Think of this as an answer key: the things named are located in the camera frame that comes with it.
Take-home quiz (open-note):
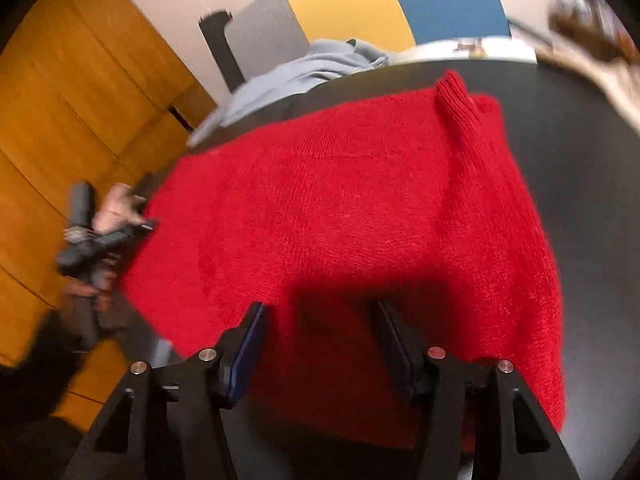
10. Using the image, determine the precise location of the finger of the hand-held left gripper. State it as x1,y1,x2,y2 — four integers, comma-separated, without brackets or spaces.
125,217,161,242

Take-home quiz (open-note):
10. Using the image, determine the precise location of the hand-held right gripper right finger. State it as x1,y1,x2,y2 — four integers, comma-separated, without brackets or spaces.
375,299,581,480

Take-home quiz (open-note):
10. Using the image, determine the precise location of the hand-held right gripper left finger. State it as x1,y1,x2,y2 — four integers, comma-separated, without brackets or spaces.
62,301,268,480

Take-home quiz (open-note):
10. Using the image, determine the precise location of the red knitted sweater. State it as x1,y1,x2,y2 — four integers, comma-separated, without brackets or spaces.
122,70,568,453

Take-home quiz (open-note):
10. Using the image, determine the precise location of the person's left hand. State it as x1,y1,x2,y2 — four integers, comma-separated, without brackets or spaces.
92,182,149,235

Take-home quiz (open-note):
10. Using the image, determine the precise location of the light grey-blue hoodie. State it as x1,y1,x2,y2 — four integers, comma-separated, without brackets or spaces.
187,37,396,148

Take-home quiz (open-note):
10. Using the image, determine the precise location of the grey padded panel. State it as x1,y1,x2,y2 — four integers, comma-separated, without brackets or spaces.
225,0,311,86

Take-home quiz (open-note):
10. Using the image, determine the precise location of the yellow padded panel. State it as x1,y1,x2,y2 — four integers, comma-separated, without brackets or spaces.
282,0,416,53

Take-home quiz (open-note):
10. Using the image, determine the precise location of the white printed garment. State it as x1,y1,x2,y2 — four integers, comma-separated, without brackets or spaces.
395,37,538,66

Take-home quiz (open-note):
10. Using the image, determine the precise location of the cluttered wooden desk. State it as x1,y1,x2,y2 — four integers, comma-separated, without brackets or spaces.
547,0,640,76

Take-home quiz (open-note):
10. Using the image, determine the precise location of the black upright frame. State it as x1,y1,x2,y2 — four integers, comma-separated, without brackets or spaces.
198,9,246,93

